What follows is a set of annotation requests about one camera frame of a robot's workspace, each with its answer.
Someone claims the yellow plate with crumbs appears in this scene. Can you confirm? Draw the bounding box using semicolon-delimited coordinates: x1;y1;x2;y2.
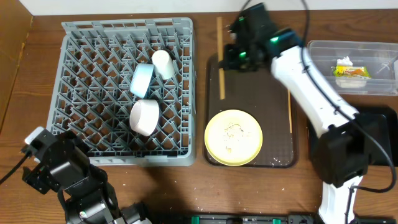
204;110;263;166

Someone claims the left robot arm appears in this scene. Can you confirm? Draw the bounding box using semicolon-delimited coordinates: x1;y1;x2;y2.
22;126;150;223

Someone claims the right black cable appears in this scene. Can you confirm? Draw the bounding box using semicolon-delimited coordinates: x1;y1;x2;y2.
241;0;397;224

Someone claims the pink bowl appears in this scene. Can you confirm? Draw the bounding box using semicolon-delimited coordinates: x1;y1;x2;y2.
129;100;160;136

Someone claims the light blue bowl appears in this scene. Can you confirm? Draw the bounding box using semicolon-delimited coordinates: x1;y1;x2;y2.
129;63;154;98

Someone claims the grey plastic dish rack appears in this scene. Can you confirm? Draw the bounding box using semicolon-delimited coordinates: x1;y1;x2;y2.
47;17;197;166

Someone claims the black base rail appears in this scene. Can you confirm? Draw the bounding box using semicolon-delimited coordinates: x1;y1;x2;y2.
155;213;398;224

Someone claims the white plastic cup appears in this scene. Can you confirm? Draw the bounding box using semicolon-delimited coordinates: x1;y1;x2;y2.
152;50;175;80

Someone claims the dark brown serving tray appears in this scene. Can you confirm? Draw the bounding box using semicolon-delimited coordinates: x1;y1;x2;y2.
205;54;298;169

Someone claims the clear plastic bin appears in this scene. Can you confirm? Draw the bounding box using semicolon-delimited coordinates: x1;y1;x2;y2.
308;40;397;95

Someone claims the green yellow snack wrapper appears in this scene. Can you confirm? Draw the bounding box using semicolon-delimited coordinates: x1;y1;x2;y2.
333;65;371;79

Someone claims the white napkin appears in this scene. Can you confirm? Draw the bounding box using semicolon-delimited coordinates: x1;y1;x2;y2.
336;56;371;88

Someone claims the brown cardboard panel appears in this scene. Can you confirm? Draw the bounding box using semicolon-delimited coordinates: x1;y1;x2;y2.
1;0;33;123

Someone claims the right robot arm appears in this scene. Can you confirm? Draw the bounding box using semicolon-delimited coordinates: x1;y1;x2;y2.
220;3;369;223

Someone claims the black plastic tray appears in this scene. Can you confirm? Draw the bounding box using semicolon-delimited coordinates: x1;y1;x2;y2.
308;105;397;167

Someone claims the left black cable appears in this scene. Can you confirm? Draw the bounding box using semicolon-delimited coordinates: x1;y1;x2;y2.
0;149;32;186

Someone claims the black cable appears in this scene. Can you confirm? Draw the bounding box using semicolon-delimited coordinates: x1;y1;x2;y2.
241;0;397;224
0;149;32;186

